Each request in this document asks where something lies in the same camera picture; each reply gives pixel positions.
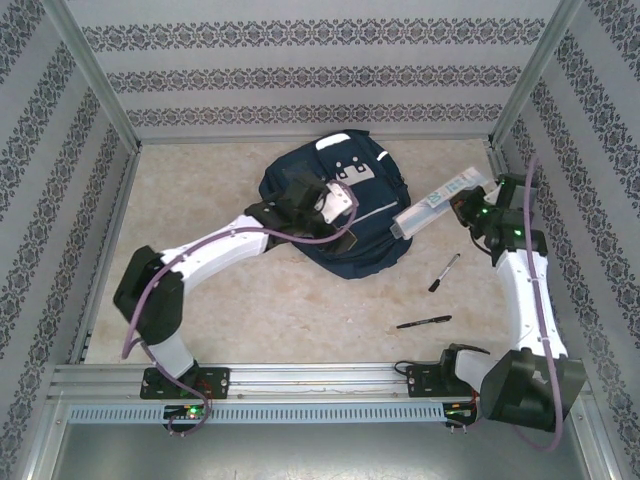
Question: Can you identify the aluminium frame post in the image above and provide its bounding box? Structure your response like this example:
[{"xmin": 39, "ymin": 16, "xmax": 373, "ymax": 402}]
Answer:
[
  {"xmin": 39, "ymin": 0, "xmax": 144, "ymax": 154},
  {"xmin": 487, "ymin": 0, "xmax": 586, "ymax": 149}
]

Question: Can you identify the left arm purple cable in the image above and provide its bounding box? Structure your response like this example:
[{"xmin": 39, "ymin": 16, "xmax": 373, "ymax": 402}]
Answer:
[{"xmin": 121, "ymin": 180, "xmax": 359, "ymax": 437}]

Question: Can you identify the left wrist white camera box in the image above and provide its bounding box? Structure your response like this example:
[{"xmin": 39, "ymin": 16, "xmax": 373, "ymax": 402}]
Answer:
[{"xmin": 318, "ymin": 179, "xmax": 357, "ymax": 225}]

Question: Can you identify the clear ruler stationery pack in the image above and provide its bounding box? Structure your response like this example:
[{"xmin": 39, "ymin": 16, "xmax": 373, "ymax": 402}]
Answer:
[{"xmin": 388, "ymin": 167, "xmax": 489, "ymax": 243}]

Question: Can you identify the grey metal panel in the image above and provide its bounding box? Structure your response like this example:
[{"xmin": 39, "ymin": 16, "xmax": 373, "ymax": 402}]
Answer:
[{"xmin": 49, "ymin": 423, "xmax": 609, "ymax": 480}]

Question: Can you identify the aluminium rear frame bar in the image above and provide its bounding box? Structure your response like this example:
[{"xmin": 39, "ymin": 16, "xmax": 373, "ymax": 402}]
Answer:
[{"xmin": 137, "ymin": 133, "xmax": 494, "ymax": 146}]

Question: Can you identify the aluminium mounting rail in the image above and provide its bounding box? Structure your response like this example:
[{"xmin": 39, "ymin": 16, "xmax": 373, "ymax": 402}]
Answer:
[{"xmin": 47, "ymin": 362, "xmax": 594, "ymax": 401}]

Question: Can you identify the black pen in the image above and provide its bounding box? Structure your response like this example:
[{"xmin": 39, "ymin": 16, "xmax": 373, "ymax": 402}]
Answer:
[{"xmin": 395, "ymin": 314, "xmax": 454, "ymax": 330}]

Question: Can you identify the aluminium side frame rail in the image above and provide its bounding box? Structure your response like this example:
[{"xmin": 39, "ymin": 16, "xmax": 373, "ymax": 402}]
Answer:
[
  {"xmin": 487, "ymin": 142, "xmax": 571, "ymax": 361},
  {"xmin": 67, "ymin": 147, "xmax": 144, "ymax": 365}
]

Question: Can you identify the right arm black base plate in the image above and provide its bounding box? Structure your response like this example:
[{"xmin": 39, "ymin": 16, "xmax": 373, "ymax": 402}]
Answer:
[{"xmin": 405, "ymin": 363, "xmax": 484, "ymax": 399}]

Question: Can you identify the slotted grey cable duct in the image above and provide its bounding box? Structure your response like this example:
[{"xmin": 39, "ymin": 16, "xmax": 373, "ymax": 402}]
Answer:
[{"xmin": 67, "ymin": 403, "xmax": 446, "ymax": 425}]

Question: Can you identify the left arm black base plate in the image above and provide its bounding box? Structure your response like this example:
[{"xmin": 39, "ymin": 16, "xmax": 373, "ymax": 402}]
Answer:
[{"xmin": 139, "ymin": 366, "xmax": 231, "ymax": 401}]

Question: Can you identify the navy blue backpack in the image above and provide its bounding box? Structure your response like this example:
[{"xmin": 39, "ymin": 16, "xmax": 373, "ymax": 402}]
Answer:
[{"xmin": 258, "ymin": 128, "xmax": 415, "ymax": 280}]

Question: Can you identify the black white marker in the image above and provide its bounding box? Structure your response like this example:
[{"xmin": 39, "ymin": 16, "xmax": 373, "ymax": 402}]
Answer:
[{"xmin": 427, "ymin": 252, "xmax": 462, "ymax": 293}]

